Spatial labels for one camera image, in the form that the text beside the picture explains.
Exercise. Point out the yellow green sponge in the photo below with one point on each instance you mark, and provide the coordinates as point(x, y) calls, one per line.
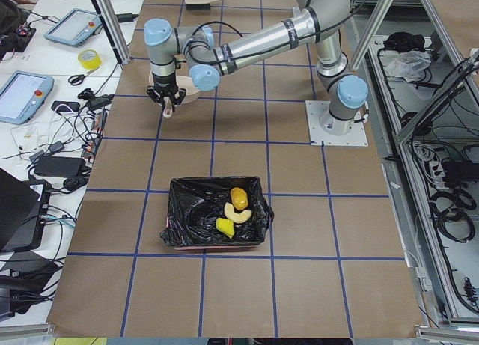
point(225, 226)

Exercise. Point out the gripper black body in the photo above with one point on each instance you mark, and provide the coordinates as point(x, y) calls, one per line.
point(163, 82)

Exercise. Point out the bin with black bag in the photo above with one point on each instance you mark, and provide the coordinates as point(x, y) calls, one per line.
point(194, 204)

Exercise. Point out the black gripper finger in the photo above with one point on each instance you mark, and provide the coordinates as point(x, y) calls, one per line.
point(177, 96)
point(155, 95)

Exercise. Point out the black laptop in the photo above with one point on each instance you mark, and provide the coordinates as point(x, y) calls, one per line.
point(23, 206)

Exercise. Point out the cream curved banana piece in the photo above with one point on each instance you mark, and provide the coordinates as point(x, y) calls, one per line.
point(238, 218)

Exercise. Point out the black power adapter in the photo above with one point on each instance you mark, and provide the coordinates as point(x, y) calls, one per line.
point(59, 166)

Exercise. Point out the crumpled white cloth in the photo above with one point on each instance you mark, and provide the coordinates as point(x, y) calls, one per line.
point(410, 66)

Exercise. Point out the aluminium frame post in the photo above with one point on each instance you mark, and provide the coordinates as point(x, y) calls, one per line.
point(109, 20)

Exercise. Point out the yellow tape roll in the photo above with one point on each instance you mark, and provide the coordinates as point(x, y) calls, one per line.
point(89, 59)

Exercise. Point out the white hand brush black bristles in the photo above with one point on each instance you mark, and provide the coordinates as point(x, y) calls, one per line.
point(199, 4)

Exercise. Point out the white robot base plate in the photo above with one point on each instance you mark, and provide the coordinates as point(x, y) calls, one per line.
point(324, 130)

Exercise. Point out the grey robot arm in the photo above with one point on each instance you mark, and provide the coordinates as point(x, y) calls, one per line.
point(317, 22)

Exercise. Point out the blue teach pendant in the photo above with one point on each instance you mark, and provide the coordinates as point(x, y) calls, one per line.
point(22, 95)
point(74, 28)

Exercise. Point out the blue teach pendant far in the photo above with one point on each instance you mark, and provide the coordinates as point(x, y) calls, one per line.
point(74, 28)

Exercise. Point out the black handled scissors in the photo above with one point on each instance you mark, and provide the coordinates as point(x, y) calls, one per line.
point(78, 79)

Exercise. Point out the blue teach pendant near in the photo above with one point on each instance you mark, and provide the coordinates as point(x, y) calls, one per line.
point(22, 95)

